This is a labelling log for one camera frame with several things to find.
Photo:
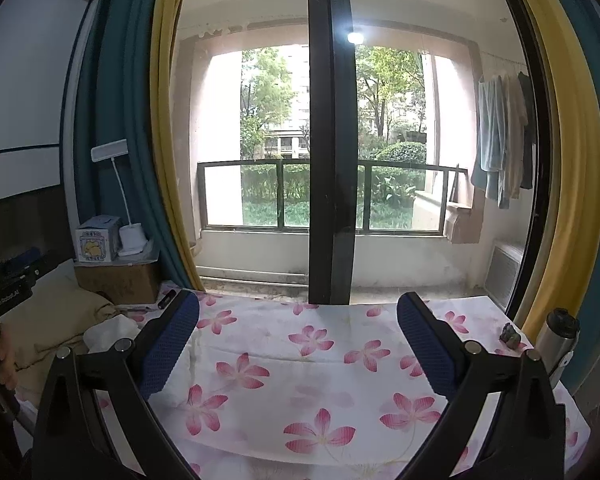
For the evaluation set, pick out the white garment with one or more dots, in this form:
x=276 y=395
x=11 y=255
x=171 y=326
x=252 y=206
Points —
x=110 y=332

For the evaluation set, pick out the dark hanging garment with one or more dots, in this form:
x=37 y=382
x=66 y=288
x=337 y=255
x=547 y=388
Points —
x=528 y=130

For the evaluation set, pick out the yellow curtain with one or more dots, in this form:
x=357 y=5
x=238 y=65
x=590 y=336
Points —
x=565 y=160
x=165 y=110

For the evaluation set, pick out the small dark object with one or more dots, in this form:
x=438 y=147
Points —
x=511 y=336

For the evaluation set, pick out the beige hanging garment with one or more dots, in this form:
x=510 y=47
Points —
x=514 y=135

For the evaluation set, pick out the steel thermos bottle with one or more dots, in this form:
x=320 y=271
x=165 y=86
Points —
x=555 y=345

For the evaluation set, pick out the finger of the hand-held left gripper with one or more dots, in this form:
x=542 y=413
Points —
x=29 y=253
x=34 y=270

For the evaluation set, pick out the black sliding door post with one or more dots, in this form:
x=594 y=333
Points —
x=330 y=135

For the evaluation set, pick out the floral bed sheet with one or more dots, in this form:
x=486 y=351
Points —
x=305 y=360

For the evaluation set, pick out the white air conditioner unit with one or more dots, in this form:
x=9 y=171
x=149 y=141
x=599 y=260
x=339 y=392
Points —
x=505 y=275

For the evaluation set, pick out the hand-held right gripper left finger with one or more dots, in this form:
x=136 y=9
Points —
x=170 y=345

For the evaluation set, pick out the black phone on bed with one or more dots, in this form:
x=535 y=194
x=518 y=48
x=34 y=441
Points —
x=167 y=299

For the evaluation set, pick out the white desk lamp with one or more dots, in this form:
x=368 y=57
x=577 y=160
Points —
x=132 y=240

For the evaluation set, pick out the dark wooden headboard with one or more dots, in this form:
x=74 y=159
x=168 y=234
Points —
x=30 y=220

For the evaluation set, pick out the balcony railing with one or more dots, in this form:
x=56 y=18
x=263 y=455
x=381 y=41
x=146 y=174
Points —
x=330 y=162

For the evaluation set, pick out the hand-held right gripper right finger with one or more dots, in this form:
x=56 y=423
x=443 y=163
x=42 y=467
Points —
x=425 y=345

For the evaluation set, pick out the black door side frame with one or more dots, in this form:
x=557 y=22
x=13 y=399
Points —
x=532 y=160

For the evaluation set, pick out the beige pillow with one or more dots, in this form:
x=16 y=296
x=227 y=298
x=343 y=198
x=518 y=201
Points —
x=55 y=315

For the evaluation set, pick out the cardboard box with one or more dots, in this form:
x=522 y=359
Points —
x=115 y=282

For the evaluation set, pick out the white tissue box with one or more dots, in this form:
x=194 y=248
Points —
x=97 y=240

